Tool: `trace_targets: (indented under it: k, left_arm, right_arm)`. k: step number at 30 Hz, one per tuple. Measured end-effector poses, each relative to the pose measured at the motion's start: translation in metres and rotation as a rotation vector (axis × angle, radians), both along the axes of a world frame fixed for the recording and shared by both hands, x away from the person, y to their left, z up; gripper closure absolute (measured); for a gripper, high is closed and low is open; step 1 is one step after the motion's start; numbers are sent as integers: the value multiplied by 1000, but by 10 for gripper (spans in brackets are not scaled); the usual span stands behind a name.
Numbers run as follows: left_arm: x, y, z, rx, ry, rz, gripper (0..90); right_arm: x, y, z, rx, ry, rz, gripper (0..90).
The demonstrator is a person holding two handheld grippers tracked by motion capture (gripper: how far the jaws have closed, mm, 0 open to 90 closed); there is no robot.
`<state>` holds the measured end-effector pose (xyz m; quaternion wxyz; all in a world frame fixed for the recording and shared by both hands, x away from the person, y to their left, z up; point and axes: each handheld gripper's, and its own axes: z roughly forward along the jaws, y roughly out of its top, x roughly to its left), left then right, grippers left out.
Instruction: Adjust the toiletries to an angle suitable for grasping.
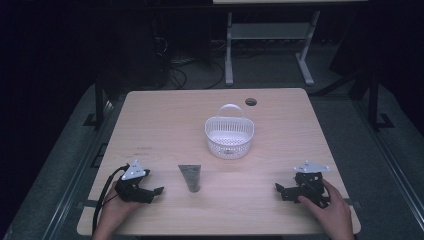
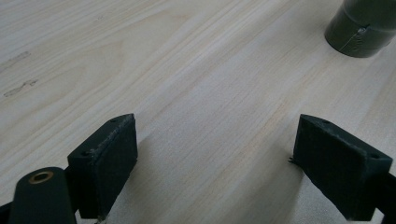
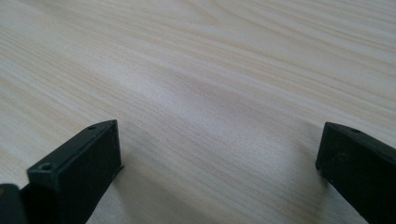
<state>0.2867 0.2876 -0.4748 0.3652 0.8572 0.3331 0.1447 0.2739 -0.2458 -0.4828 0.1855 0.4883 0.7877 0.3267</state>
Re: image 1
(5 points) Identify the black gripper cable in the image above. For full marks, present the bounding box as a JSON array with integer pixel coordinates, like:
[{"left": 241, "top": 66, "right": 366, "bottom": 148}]
[{"left": 91, "top": 163, "right": 131, "bottom": 235}]

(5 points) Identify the tangle of black floor cables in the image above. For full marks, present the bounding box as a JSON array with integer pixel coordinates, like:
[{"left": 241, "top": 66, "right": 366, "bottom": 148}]
[{"left": 152, "top": 34, "right": 226, "bottom": 91}]

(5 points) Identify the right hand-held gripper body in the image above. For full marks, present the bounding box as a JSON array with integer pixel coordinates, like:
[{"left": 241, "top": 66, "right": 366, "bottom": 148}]
[{"left": 289, "top": 160, "right": 332, "bottom": 210}]

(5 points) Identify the person's right hand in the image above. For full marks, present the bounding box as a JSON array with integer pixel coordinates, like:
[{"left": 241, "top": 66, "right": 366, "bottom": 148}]
[{"left": 297, "top": 179, "right": 355, "bottom": 236}]

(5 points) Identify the white metal stand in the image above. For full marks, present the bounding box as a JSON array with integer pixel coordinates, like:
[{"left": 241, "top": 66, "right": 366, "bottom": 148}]
[{"left": 224, "top": 10, "right": 321, "bottom": 87}]

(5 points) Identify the person's left hand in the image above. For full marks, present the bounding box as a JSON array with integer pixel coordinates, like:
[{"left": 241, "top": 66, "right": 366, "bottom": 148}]
[{"left": 96, "top": 181, "right": 145, "bottom": 236}]

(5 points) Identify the white plastic basket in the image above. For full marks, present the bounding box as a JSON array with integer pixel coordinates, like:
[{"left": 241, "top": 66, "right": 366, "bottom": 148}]
[{"left": 204, "top": 103, "right": 256, "bottom": 161}]

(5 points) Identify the grey squeeze tube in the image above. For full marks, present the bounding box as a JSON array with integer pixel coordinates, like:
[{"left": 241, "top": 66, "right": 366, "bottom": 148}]
[{"left": 177, "top": 164, "right": 203, "bottom": 194}]

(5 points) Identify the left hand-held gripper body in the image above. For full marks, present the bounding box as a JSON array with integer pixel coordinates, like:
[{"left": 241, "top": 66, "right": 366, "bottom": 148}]
[{"left": 114, "top": 159, "right": 155, "bottom": 205}]

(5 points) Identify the black metal stand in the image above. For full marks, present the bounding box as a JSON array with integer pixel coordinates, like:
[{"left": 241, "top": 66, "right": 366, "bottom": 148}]
[
  {"left": 364, "top": 71, "right": 395, "bottom": 132},
  {"left": 82, "top": 64, "right": 109, "bottom": 130}
]

